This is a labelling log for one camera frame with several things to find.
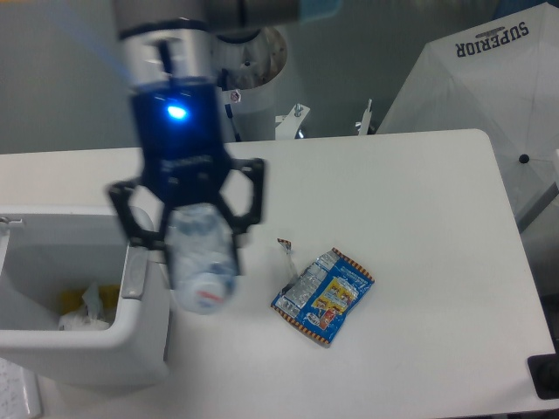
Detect clear crushed plastic bottle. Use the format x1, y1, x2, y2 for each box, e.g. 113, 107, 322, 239
166, 203, 238, 314

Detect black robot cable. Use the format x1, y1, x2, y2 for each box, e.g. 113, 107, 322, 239
220, 67, 242, 143

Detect white plastic trash can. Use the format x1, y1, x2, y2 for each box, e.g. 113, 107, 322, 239
1, 205, 170, 386

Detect white umbrella with lettering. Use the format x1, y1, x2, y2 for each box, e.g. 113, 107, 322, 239
378, 3, 558, 217

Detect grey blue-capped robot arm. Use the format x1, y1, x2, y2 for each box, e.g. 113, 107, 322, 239
107, 1, 341, 265

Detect blue snack wrapper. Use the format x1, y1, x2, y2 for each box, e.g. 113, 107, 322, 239
271, 238, 375, 347

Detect white crumpled tissue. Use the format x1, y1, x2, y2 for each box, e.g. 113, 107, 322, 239
59, 283, 111, 332

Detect white right mounting bracket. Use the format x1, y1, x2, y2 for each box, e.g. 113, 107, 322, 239
355, 99, 376, 135

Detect black device at table edge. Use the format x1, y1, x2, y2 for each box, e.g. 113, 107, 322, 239
528, 354, 558, 400

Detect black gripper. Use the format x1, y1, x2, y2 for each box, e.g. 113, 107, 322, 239
107, 78, 266, 275

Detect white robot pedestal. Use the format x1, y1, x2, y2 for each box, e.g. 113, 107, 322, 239
211, 26, 287, 143

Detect yellow wrapper in bin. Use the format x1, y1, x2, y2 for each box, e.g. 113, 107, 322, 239
59, 285, 121, 314

